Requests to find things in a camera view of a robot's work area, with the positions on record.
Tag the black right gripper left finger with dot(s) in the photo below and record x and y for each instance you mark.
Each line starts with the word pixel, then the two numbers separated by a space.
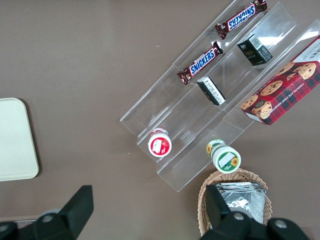
pixel 72 215

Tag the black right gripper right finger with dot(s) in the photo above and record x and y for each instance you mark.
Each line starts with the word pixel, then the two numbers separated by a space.
pixel 225 225

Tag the woven wicker basket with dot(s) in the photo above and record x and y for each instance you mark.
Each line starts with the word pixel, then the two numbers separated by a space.
pixel 203 200

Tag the cream plastic tray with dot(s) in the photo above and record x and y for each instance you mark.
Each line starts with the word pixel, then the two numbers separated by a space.
pixel 15 140

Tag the silver foil packet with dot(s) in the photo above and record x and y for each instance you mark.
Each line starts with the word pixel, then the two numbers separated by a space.
pixel 245 200

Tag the green sunflower yogurt cup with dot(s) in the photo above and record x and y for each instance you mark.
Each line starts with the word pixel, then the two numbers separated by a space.
pixel 226 160

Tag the red strawberry yogurt cup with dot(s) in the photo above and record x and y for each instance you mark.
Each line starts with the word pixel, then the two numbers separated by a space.
pixel 159 145

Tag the clear acrylic tiered display shelf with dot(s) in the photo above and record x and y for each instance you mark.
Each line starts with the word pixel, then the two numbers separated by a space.
pixel 175 110

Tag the small black carton box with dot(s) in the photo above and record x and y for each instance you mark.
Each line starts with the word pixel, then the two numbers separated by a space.
pixel 212 91
pixel 253 51

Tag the red tartan cookie box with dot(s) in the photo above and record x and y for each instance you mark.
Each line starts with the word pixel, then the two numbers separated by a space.
pixel 285 95

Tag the Snickers chocolate bar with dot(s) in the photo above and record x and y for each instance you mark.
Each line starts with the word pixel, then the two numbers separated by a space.
pixel 241 18
pixel 202 62

